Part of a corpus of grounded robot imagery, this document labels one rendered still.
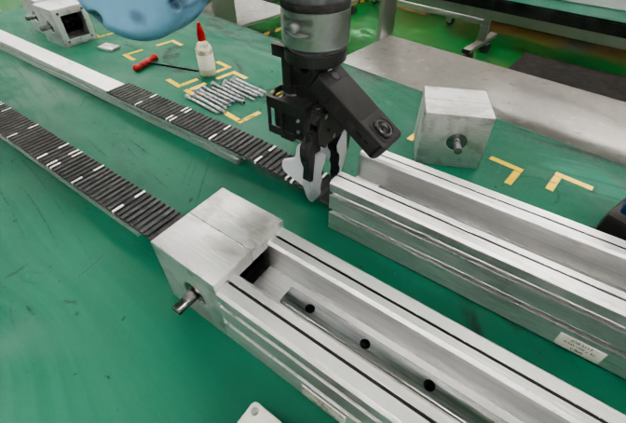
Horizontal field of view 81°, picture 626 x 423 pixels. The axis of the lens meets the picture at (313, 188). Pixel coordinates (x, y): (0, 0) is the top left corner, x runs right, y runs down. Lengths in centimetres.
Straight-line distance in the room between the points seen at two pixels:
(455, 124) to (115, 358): 53
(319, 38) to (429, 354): 31
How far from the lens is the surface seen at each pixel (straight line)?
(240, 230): 39
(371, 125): 42
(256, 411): 34
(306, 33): 40
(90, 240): 58
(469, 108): 62
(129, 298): 49
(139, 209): 54
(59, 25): 124
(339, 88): 43
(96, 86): 91
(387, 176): 50
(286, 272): 40
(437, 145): 62
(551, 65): 339
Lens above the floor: 116
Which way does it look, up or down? 42 degrees down
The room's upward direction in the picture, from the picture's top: straight up
